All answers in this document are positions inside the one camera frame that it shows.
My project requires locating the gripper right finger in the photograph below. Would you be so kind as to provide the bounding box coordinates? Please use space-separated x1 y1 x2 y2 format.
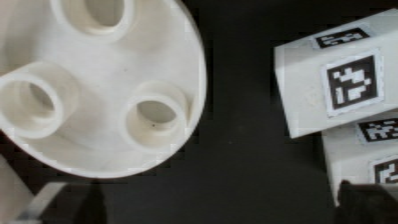
335 181 398 224

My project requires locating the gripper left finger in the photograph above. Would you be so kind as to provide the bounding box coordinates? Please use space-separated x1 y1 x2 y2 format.
13 182 68 224

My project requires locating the white stool leg with tags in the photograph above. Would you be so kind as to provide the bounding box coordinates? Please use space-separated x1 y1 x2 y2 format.
274 8 398 138

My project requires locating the white round stool seat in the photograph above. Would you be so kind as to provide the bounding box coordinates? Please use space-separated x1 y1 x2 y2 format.
0 0 207 178

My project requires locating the white stool leg middle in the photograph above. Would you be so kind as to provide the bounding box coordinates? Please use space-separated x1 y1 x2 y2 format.
322 109 398 199

